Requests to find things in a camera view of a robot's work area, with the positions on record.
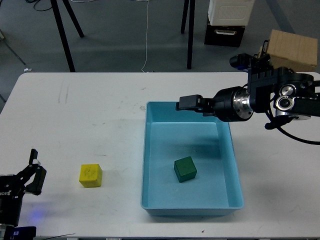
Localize wooden box with handles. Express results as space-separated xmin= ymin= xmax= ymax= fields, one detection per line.
xmin=258 ymin=29 xmax=318 ymax=72

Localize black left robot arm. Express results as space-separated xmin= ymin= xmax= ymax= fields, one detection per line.
xmin=0 ymin=148 xmax=47 ymax=240

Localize blue plastic bin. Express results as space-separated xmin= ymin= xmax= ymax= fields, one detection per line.
xmin=141 ymin=101 xmax=244 ymax=216

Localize black left table legs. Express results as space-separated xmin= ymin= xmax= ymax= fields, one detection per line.
xmin=49 ymin=0 xmax=85 ymax=73

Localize white plastic appliance box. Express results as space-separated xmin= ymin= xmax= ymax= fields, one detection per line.
xmin=208 ymin=0 xmax=255 ymax=26

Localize black left gripper wide finger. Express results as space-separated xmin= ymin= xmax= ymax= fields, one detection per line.
xmin=24 ymin=166 xmax=47 ymax=196

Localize green wooden block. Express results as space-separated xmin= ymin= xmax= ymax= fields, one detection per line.
xmin=174 ymin=156 xmax=197 ymax=183

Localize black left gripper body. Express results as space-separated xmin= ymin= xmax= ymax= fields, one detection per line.
xmin=0 ymin=164 xmax=38 ymax=198

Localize white hanging cord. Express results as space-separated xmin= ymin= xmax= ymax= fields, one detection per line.
xmin=141 ymin=0 xmax=151 ymax=74

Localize black right table legs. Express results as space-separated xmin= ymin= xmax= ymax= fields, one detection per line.
xmin=180 ymin=0 xmax=196 ymax=70

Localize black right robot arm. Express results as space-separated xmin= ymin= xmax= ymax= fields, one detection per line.
xmin=175 ymin=53 xmax=320 ymax=145

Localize black right gripper thin finger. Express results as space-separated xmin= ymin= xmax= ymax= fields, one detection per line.
xmin=198 ymin=98 xmax=215 ymax=117

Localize black storage crate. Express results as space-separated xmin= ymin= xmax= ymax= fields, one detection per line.
xmin=204 ymin=20 xmax=246 ymax=48

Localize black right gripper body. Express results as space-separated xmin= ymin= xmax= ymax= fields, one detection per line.
xmin=213 ymin=86 xmax=254 ymax=122

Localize black table legs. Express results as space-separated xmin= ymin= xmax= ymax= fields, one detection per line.
xmin=180 ymin=0 xmax=196 ymax=70
xmin=49 ymin=0 xmax=85 ymax=73

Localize yellow wooden block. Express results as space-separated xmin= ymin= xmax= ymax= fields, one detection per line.
xmin=79 ymin=164 xmax=103 ymax=188

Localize black right gripper wide finger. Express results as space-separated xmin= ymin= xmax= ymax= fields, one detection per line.
xmin=175 ymin=94 xmax=203 ymax=112

